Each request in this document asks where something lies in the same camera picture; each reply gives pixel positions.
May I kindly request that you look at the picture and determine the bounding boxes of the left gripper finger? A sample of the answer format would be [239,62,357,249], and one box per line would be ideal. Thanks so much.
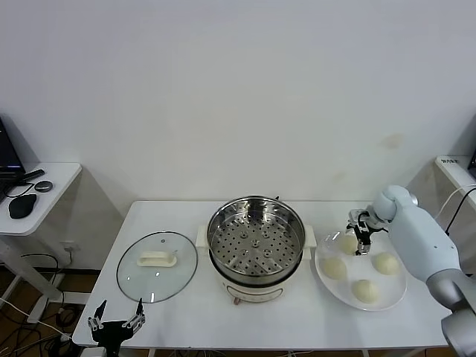
[88,299,107,331]
[125,298,146,330]

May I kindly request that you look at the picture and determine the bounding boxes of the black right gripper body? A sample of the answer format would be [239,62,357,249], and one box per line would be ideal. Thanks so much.
[352,221,376,243]

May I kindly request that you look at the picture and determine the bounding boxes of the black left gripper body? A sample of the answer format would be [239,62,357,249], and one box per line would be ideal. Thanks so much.
[91,320,135,357]

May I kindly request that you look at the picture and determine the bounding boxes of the white steamed baozi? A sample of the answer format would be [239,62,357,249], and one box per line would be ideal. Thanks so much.
[321,256,348,279]
[372,251,399,276]
[351,278,379,303]
[340,234,360,256]

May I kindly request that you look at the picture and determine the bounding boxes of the glass lid with white handle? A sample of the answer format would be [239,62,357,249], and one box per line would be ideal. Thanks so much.
[116,231,199,304]

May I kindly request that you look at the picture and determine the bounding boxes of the large white plate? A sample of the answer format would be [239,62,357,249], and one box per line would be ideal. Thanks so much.
[314,229,408,312]

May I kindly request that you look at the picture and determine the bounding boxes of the white side table with label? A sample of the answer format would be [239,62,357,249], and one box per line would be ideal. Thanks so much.
[434,154,476,194]

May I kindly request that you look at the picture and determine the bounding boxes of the black computer mouse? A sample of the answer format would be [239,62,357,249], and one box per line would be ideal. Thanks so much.
[8,193,39,219]

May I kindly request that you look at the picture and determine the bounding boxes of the white side table with laptop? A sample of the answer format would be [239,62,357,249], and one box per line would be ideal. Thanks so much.
[0,161,83,324]

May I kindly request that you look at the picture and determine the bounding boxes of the black bar-shaped device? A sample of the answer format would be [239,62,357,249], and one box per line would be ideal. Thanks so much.
[19,169,45,185]

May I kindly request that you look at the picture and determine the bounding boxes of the black laptop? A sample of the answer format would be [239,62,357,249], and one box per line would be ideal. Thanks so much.
[0,114,28,205]

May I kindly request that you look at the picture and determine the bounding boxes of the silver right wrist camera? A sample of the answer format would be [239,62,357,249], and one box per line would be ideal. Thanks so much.
[348,208,371,226]

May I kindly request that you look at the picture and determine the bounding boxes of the black coiled floor cable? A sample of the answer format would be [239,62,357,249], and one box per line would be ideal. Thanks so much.
[54,304,77,330]

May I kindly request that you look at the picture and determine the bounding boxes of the white wall outlet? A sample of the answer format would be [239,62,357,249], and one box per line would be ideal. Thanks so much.
[60,240,81,257]

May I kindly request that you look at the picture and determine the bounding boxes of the white floor cable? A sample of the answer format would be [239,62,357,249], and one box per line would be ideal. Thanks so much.
[0,297,71,341]

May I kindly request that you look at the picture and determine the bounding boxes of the black floor cable loop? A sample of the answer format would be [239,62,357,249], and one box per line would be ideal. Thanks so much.
[20,253,66,298]

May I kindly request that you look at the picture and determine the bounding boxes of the white hanging cable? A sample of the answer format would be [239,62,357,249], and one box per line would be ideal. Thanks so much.
[435,184,476,220]

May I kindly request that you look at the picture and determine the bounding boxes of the steel steamer basket white handles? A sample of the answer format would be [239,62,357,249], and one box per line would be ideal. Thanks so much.
[196,196,318,284]

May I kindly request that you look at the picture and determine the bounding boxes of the black cable with inline block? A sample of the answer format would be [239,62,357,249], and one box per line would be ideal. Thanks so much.
[445,187,476,235]

